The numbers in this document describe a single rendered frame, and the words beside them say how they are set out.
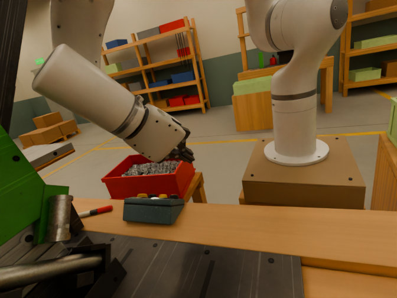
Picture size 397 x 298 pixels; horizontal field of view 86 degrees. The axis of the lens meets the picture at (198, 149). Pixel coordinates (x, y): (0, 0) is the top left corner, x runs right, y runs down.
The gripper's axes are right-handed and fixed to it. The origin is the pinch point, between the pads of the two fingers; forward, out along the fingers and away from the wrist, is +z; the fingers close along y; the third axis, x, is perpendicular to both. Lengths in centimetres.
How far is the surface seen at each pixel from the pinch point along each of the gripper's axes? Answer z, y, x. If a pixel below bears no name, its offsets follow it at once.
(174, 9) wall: 120, -91, -570
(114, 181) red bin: 6.3, 34.8, -25.7
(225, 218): 12.8, 3.7, 12.3
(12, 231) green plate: -23.2, 21.8, 11.6
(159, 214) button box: 3.8, 15.4, 5.0
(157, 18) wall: 109, -48, -598
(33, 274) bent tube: -19.0, 21.6, 18.0
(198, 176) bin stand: 33.8, 14.1, -23.4
